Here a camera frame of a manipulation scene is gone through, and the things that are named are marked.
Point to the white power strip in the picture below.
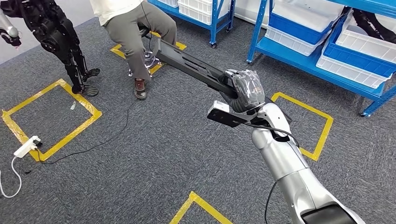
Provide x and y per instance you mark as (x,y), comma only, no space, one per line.
(24,148)

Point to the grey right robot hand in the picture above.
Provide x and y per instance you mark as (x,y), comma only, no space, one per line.
(249,88)

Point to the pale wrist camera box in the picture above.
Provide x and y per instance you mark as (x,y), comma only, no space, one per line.
(220,106)

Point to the chrome stool black seat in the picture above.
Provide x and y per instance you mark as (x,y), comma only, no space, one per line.
(150,60)

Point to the small white paper scrap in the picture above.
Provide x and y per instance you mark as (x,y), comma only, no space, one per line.
(73,105)

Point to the person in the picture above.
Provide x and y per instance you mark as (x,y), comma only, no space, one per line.
(130,31)

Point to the black curved trim part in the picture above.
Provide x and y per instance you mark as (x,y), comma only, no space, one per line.
(363,21)

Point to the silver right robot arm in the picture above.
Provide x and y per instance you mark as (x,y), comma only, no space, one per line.
(278,154)

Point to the long black plastic part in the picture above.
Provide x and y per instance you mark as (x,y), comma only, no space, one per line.
(168,52)

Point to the blue steel shelf rack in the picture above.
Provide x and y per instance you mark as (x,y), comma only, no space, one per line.
(213,24)
(294,61)

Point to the black humanoid robot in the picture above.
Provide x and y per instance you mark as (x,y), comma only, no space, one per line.
(52,34)

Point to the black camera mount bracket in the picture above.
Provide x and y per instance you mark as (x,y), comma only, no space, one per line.
(222,119)

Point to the blue plastic bin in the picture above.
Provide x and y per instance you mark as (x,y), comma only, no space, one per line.
(355,60)
(294,29)

